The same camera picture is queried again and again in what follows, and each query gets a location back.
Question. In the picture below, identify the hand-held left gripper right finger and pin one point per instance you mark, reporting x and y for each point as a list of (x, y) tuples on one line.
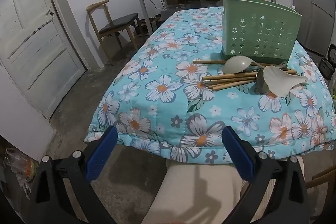
[(237, 155)]

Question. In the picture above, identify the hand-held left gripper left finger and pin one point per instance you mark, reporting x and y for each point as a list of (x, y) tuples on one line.
[(102, 154)]

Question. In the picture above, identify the pile of bamboo chopsticks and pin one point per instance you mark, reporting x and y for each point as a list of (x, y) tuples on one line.
[(231, 81)]

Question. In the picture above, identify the stainless steel ladle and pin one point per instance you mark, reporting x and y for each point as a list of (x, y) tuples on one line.
[(261, 82)]

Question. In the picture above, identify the white plastic rice scoop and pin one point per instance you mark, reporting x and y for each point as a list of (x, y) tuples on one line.
[(281, 82)]

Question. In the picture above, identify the beige plastic soup ladle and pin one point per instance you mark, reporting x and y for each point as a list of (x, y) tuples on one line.
[(237, 64)]

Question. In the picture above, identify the green plastic utensil holder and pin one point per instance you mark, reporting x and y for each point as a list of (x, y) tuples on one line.
[(262, 37)]

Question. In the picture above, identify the blue floral blanket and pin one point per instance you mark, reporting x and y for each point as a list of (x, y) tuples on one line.
[(170, 113)]

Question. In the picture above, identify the clear crumpled plastic bag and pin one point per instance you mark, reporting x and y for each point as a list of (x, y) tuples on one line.
[(18, 166)]

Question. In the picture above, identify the light wooden chair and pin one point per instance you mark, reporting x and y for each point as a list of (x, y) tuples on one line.
[(323, 176)]

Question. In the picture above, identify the white panel door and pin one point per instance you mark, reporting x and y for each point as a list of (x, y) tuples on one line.
[(34, 43)]

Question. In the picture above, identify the wooden chair with dark seat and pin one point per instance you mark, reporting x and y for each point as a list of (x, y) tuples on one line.
[(118, 23)]

